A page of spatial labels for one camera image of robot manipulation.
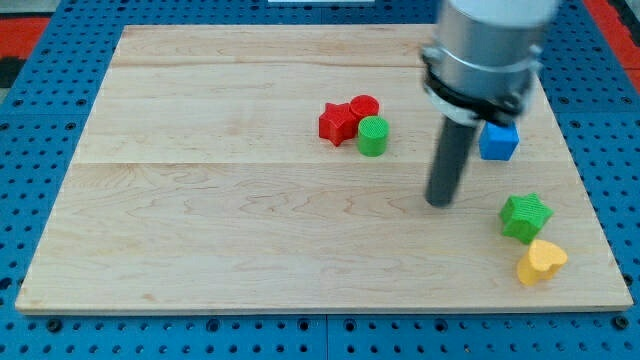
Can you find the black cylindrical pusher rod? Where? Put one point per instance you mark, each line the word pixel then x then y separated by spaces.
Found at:
pixel 449 162

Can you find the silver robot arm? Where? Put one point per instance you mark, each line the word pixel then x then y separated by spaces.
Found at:
pixel 479 67

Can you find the green star block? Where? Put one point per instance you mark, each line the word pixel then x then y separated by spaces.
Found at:
pixel 524 216

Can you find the red star block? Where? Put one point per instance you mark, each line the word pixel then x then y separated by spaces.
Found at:
pixel 337 123

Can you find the blue cube block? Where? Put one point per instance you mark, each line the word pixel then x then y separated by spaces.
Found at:
pixel 498 142

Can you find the green cylinder block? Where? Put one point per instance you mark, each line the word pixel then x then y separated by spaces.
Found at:
pixel 373 132

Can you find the red cylinder block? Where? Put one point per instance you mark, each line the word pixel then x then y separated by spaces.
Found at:
pixel 364 105

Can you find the yellow heart block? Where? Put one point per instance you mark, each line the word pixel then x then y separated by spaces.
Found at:
pixel 542 260

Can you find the light wooden board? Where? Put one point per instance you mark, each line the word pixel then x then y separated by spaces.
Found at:
pixel 200 186

